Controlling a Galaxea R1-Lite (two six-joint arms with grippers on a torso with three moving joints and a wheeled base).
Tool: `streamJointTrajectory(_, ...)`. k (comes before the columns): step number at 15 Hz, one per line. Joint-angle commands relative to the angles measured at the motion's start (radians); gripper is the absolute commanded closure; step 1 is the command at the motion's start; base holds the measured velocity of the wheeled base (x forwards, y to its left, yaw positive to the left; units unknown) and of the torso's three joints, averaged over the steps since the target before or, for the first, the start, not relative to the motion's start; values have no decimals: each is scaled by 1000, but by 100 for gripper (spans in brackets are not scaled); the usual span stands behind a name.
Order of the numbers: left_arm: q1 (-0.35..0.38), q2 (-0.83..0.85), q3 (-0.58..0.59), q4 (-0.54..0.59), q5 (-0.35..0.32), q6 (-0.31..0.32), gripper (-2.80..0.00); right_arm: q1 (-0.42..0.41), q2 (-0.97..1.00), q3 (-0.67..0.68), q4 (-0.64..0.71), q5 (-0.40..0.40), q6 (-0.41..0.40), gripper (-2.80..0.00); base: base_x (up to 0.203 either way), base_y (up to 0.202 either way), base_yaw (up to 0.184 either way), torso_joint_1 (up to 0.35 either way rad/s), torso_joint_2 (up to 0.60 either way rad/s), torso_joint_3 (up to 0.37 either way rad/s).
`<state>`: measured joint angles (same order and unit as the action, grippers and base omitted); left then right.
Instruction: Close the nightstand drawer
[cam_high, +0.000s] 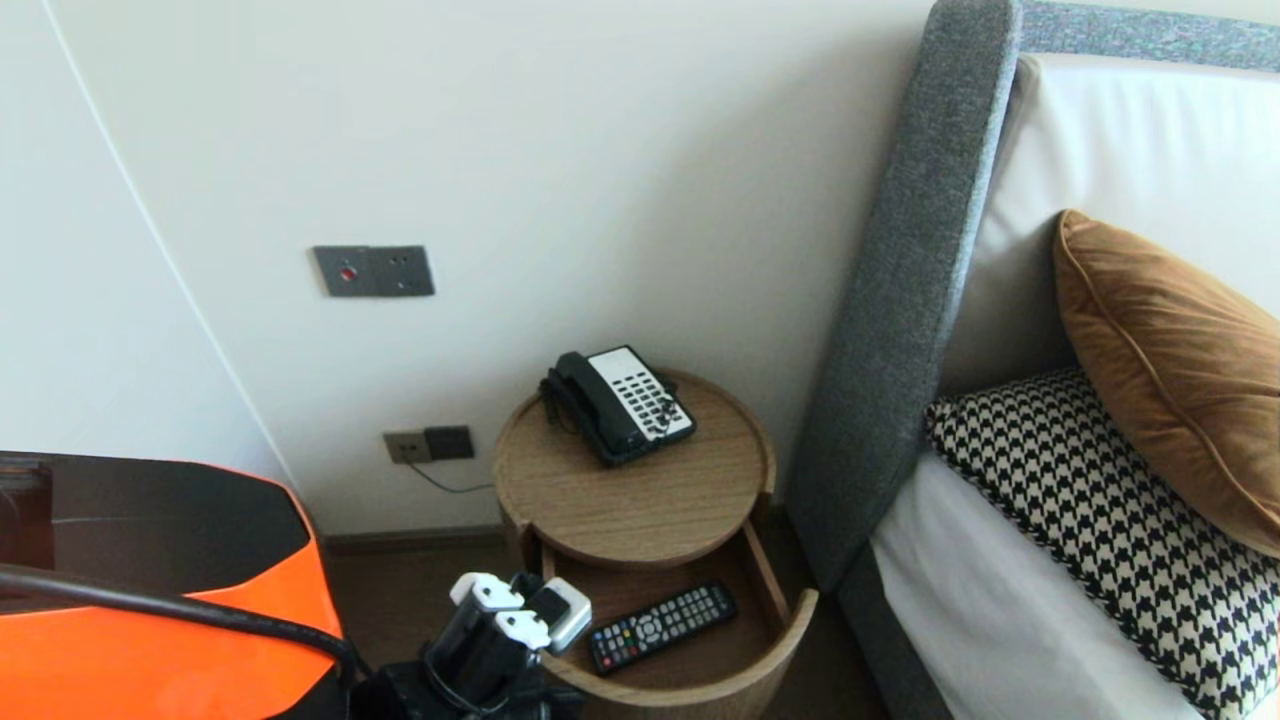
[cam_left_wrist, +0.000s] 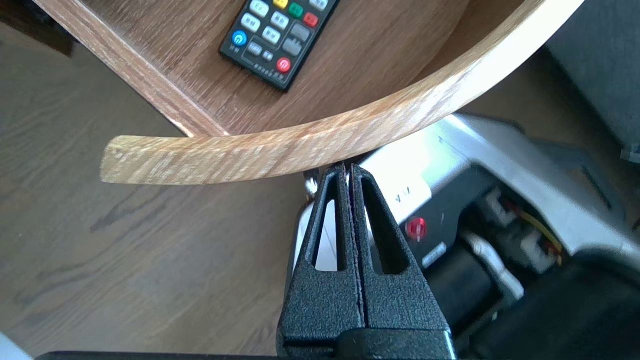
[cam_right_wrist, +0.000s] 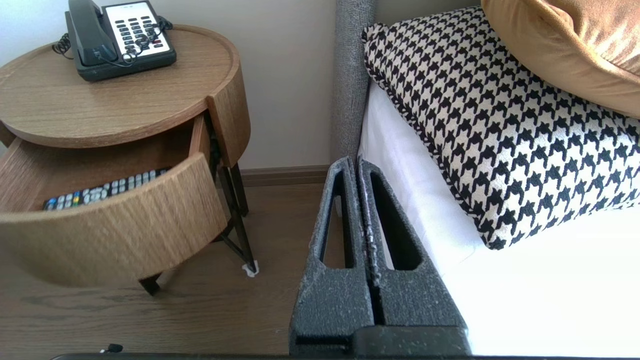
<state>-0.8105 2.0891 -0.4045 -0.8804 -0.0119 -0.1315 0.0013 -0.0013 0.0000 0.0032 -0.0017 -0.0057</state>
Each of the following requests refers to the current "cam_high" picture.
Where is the black TV remote control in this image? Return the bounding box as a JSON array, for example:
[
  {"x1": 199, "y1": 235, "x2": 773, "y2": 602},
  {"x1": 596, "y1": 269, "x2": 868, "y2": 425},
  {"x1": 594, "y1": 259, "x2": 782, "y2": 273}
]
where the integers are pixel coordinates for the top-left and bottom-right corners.
[{"x1": 588, "y1": 583, "x2": 739, "y2": 676}]

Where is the brown wooden baseboard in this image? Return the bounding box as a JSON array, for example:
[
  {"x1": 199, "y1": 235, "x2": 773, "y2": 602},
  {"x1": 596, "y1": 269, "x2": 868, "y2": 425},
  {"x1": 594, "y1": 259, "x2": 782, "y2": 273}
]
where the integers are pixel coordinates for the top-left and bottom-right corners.
[{"x1": 320, "y1": 527, "x2": 506, "y2": 557}]

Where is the round wooden side table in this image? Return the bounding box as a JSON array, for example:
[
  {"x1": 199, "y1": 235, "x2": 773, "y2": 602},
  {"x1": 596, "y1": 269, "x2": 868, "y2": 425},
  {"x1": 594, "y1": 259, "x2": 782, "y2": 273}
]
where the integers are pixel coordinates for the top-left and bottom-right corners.
[{"x1": 492, "y1": 368, "x2": 779, "y2": 593}]

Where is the black desk telephone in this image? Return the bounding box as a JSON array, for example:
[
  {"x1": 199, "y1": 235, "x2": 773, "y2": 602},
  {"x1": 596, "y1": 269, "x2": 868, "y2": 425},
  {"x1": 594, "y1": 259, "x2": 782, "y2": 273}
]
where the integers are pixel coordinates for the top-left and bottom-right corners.
[{"x1": 538, "y1": 345, "x2": 698, "y2": 468}]

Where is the black white houndstooth pillow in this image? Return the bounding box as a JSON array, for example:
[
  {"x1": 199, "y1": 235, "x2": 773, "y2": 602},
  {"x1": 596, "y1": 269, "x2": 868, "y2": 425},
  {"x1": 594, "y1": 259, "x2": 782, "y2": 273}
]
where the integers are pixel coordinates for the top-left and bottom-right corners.
[{"x1": 925, "y1": 365, "x2": 1280, "y2": 720}]

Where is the brown velvet pillow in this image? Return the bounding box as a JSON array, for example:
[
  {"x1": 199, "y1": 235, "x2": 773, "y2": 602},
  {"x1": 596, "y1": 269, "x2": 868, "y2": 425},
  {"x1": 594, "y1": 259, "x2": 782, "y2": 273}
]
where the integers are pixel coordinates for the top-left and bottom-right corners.
[{"x1": 1053, "y1": 207, "x2": 1280, "y2": 559}]

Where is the white headboard cushion panel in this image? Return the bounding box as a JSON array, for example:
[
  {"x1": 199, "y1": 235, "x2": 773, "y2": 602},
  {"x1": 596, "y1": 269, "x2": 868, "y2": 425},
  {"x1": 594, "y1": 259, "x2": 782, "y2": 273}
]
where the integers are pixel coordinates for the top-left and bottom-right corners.
[{"x1": 940, "y1": 50, "x2": 1280, "y2": 396}]

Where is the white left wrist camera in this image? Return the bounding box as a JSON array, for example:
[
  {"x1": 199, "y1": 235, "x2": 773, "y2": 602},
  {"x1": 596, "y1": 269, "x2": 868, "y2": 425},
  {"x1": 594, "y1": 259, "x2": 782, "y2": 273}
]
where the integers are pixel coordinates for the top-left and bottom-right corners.
[{"x1": 525, "y1": 578, "x2": 594, "y2": 653}]

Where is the thin phone wall cable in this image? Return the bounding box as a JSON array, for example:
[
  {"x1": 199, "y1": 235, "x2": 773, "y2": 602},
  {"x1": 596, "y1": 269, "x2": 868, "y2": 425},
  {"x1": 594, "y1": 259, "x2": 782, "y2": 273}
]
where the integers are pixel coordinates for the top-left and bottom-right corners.
[{"x1": 406, "y1": 461, "x2": 498, "y2": 496}]

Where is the black wall outlet plate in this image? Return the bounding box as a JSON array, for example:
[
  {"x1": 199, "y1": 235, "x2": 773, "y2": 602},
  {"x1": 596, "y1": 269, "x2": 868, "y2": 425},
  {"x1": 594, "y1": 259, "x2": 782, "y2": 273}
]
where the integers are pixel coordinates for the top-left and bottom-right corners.
[{"x1": 423, "y1": 425, "x2": 475, "y2": 461}]

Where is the grey switch plate red button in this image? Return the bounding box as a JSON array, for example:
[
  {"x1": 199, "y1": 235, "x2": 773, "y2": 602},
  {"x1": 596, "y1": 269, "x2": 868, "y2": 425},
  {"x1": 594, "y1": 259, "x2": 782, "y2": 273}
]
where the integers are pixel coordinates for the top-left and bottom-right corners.
[{"x1": 313, "y1": 246, "x2": 375, "y2": 298}]

